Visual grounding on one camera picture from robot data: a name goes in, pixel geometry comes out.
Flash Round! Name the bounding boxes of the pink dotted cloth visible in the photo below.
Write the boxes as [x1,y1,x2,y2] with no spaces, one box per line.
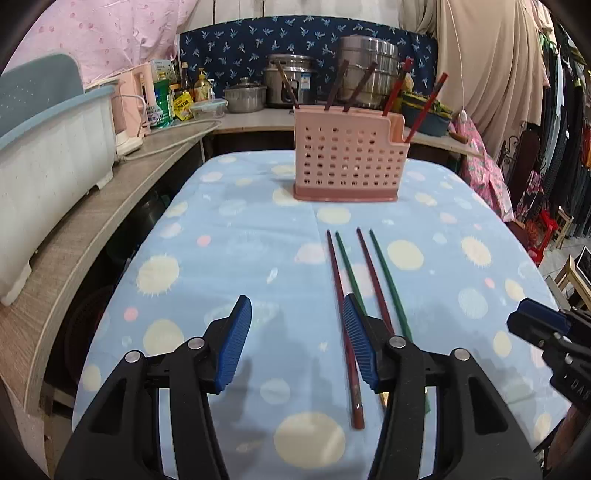
[28,0,259,88]

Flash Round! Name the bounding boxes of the maroon chopstick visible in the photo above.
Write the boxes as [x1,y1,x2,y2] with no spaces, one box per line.
[356,227,396,337]
[326,229,365,431]

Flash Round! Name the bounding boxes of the wooden counter shelf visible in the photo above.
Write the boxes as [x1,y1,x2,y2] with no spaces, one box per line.
[0,108,485,416]

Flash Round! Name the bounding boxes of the yellow packet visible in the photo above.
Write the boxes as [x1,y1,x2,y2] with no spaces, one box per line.
[173,91,194,121]

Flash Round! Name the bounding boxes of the green chopstick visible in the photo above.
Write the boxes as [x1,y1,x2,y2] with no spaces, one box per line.
[335,231,389,409]
[368,228,431,414]

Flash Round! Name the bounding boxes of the hanging clothes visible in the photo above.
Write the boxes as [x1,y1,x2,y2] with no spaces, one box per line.
[536,28,591,185]

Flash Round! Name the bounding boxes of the small pot with glass lid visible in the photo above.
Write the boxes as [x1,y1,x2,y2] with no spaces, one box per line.
[225,78,269,114]

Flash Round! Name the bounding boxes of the white dish rack teal lid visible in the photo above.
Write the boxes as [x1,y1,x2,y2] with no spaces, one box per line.
[0,54,120,308]

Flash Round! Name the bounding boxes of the red chopstick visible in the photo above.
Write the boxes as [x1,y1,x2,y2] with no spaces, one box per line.
[382,58,413,116]
[403,72,450,144]

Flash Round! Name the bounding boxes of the dark brown chopstick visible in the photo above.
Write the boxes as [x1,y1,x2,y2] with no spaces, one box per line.
[344,61,379,114]
[324,60,350,112]
[276,61,301,110]

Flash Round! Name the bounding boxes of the blue basin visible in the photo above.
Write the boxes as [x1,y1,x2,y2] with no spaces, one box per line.
[401,92,453,137]

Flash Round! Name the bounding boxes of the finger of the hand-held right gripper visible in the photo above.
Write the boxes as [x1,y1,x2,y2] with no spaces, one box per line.
[518,298,573,337]
[506,313,561,354]

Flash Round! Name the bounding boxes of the pink perforated utensil holder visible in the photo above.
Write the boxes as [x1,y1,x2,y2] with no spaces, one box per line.
[293,105,411,202]

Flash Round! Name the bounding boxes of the pink electric kettle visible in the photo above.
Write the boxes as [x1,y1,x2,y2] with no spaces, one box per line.
[113,65,153,155]

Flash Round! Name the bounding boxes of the yellow oil bottle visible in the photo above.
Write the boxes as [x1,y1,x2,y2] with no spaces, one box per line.
[194,68,214,102]

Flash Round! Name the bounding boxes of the clear food container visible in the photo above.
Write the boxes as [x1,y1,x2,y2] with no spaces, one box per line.
[190,99,228,118]

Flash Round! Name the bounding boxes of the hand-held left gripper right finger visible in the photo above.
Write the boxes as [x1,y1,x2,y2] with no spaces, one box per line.
[342,293,543,480]

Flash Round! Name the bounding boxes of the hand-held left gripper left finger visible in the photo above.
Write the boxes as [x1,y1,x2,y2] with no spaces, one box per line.
[54,294,254,480]

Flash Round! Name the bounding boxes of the beige curtain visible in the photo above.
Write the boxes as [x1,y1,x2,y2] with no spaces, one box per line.
[399,0,552,160]

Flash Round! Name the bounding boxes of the silver rice cooker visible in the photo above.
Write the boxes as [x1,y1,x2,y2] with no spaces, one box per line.
[264,54,319,109]

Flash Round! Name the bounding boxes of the white cable with switch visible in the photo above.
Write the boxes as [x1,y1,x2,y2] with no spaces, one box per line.
[443,0,469,123]

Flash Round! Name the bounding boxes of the blue floral cloth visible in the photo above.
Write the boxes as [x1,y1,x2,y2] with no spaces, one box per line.
[178,16,439,100]

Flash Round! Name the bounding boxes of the steel steamer pot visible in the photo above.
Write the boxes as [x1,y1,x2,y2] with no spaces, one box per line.
[335,36,400,109]

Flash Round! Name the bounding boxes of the white green carton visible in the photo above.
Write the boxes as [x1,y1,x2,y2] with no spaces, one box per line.
[150,59,178,84]

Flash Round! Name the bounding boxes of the pink pineapple print garment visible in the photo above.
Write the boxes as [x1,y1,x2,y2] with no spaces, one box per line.
[455,117,515,222]

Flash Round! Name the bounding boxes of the white power cable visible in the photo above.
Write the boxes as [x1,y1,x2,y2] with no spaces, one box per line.
[115,119,222,162]

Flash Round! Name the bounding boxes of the red plastic stool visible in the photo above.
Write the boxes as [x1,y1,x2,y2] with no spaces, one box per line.
[526,210,555,264]

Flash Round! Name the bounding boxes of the blue dotted tablecloth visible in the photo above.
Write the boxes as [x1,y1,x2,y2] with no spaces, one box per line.
[71,150,583,480]

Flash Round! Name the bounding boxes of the dark wooden chair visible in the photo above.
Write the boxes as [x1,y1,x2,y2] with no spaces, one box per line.
[496,129,541,232]

